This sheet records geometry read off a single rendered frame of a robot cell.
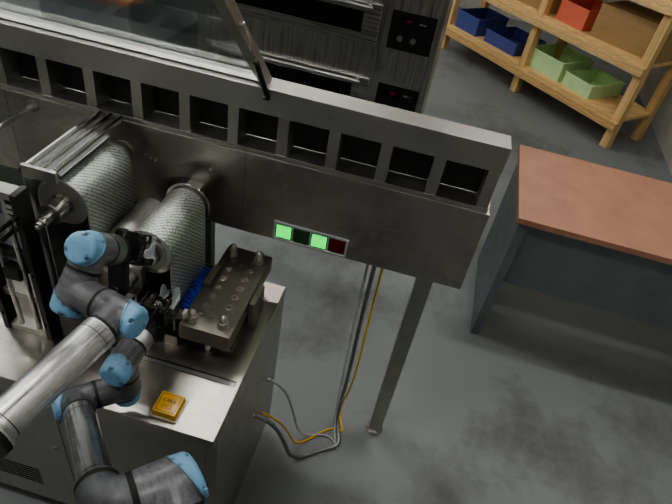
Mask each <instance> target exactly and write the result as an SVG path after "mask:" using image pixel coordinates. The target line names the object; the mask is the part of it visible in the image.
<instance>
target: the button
mask: <svg viewBox="0 0 672 504"><path fill-rule="evenodd" d="M184 404H185V397H183V396H180V395H177V394H173V393H170V392H167V391H162V393H161V395H160V396H159V398H158V400H157V402H156V403H155V405H154V407H153V408H152V414H153V415H156V416H159V417H163V418H166V419H169V420H172V421H175V420H176V418H177V417H178V415H179V413H180V411H181V409H182V407H183V406H184Z"/></svg>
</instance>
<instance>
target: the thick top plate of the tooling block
mask: <svg viewBox="0 0 672 504"><path fill-rule="evenodd" d="M229 247H230V245H229V246H228V248H227V250H226V251H225V253H224V254H223V256H222V257H221V259H220V260H219V262H218V264H217V265H218V266H221V271H220V272H219V274H218V276H217V277H216V279H215V280H214V282H213V284H212V285H211V287H210V288H206V287H202V289H201V290H200V292H199V293H198V295H197V296H196V298H195V299H194V301H193V303H192V304H191V306H190V307H189V309H191V308H193V309H195V310H196V312H197V314H198V322H197V323H196V324H188V323H187V322H186V319H182V320H181V321H180V323H179V337H180V338H184V339H187V340H191V341H194V342H197V343H201V344H204V345H208V346H211V347H214V348H218V349H221V350H225V351H228V352H229V350H230V348H231V346H232V344H233V342H234V340H235V338H236V336H237V334H238V333H239V331H240V329H241V327H242V325H243V323H244V321H245V319H246V317H247V315H248V308H249V302H250V300H251V299H252V297H253V295H254V293H255V291H256V289H257V287H258V285H259V284H262V285H263V284H264V282H265V280H266V278H267V276H268V274H269V273H270V271H271V265H272V257H271V256H267V255H264V254H263V256H264V263H263V264H261V265H258V264H255V263H254V257H255V255H256V252H253V251H249V250H245V249H242V248H238V247H237V249H238V256H237V257H229V256H228V250H229ZM189 309H188V310H189ZM221 315H226V316H227V317H228V320H229V328H228V329H227V330H225V331H221V330H219V329H218V328H217V324H218V321H219V317H220V316H221Z"/></svg>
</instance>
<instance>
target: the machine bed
mask: <svg viewBox="0 0 672 504"><path fill-rule="evenodd" d="M263 285H265V289H264V300H263V309H262V311H261V313H260V315H259V317H258V319H257V321H256V323H255V325H254V327H253V328H250V327H247V323H246V325H245V327H244V329H243V331H242V333H241V335H240V337H239V339H238V341H237V343H236V345H235V347H234V349H233V351H232V352H228V351H225V350H221V349H218V348H214V347H213V353H212V354H210V355H206V354H204V353H203V352H202V349H203V347H204V344H201V343H197V342H194V341H191V340H187V339H184V338H182V339H181V341H180V342H179V344H178V345H173V344H170V343H167V342H165V340H164V339H163V341H162V342H153V344H152V346H151V347H150V349H149V350H148V352H147V353H146V355H150V356H153V357H157V358H160V359H163V360H167V361H170V362H173V363H177V364H180V365H183V366H187V367H190V368H193V369H197V370H200V371H204V372H207V373H210V374H214V375H217V376H220V377H224V378H227V379H230V380H234V381H237V383H236V385H235V387H232V386H229V385H225V384H222V383H219V382H215V381H212V380H209V379H205V378H202V377H199V376H195V375H192V374H188V373H185V372H182V371H178V370H175V369H172V368H168V367H165V366H162V365H158V364H155V363H152V362H148V361H145V360H141V362H140V363H139V372H140V380H141V383H142V389H141V397H140V399H139V401H138V402H137V403H136V404H134V405H133V406H130V407H120V406H118V405H117V404H116V403H115V404H112V405H108V406H105V407H102V408H99V409H96V413H97V414H100V415H103V416H107V417H110V418H113V419H116V420H119V421H123V422H126V423H129V424H132V425H136V426H139V427H142V428H145V429H148V430H152V431H155V432H158V433H161V434H165V435H168V436H171V437H174V438H177V439H181V440H184V441H187V442H190V443H193V444H197V445H200V446H203V447H206V448H210V449H214V447H215V445H216V443H217V440H218V438H219V436H220V434H221V432H222V430H223V427H224V425H225V423H226V421H227V419H228V417H229V414H230V412H231V410H232V408H233V406H234V404H235V401H236V399H237V397H238V395H239V393H240V391H241V388H242V386H243V384H244V382H245V380H246V378H247V375H248V373H249V371H250V369H251V367H252V365H253V362H254V360H255V358H256V356H257V354H258V352H259V349H260V347H261V345H262V343H263V341H264V339H265V336H266V334H267V332H268V330H269V328H270V326H271V323H272V321H273V319H274V317H275V315H276V313H277V310H278V308H279V306H280V304H281V302H282V300H283V297H284V295H285V289H286V288H285V287H283V286H279V285H275V284H272V283H268V282H264V284H263ZM18 300H19V304H20V307H21V310H22V313H23V315H24V316H28V317H31V318H34V316H33V313H32V309H31V306H30V302H29V300H25V299H22V298H18ZM59 318H60V322H61V326H62V331H61V332H60V333H59V335H58V336H57V337H56V338H55V339H54V340H53V341H51V340H48V339H47V338H46V337H43V336H39V335H36V334H33V333H29V332H26V331H23V330H19V329H16V328H13V327H12V328H7V327H5V324H4V321H3V318H2V315H1V312H0V384H4V385H7V386H11V385H12V384H13V383H15V382H16V381H17V380H18V379H19V378H20V377H21V376H22V375H24V374H25V373H26V372H27V371H28V370H29V369H30V368H32V367H33V366H34V365H35V364H36V363H37V362H38V361H39V360H41V359H42V358H43V357H44V356H45V355H46V354H47V353H48V352H50V351H51V350H52V349H53V348H54V347H55V346H56V345H58V344H59V343H60V342H61V341H62V340H63V339H64V338H65V337H67V336H68V335H69V334H70V333H71V332H72V331H73V330H74V329H76V328H77V327H78V326H79V325H80V324H81V323H82V322H83V321H85V320H86V319H87V318H88V317H86V316H85V315H83V316H82V317H81V318H79V319H71V318H67V317H64V316H62V315H59ZM111 352H112V350H107V351H106V352H105V353H103V354H102V355H101V356H100V357H99V358H98V359H97V360H96V361H95V362H94V363H93V364H92V365H91V366H90V367H89V368H88V369H87V370H86V371H85V372H84V373H83V374H82V375H81V376H80V377H79V378H78V379H77V380H76V381H74V382H73V383H72V384H71V385H70V386H69V387H68V388H70V387H74V386H77V385H80V384H83V383H87V382H90V381H93V380H96V379H99V378H101V377H100V374H99V371H100V368H101V366H102V365H103V363H104V361H105V359H106V358H107V357H108V356H109V355H110V353H111ZM162 391H167V392H170V393H173V394H177V395H180V396H183V397H185V399H187V400H189V401H188V403H187V405H186V407H185V409H184V410H183V412H182V414H181V416H180V418H179V420H178V421H177V423H176V424H174V423H171V422H167V421H164V420H161V419H158V418H154V417H151V416H149V414H150V412H151V410H152V408H153V407H154V405H155V403H156V402H157V400H158V398H159V396H160V395H161V393H162Z"/></svg>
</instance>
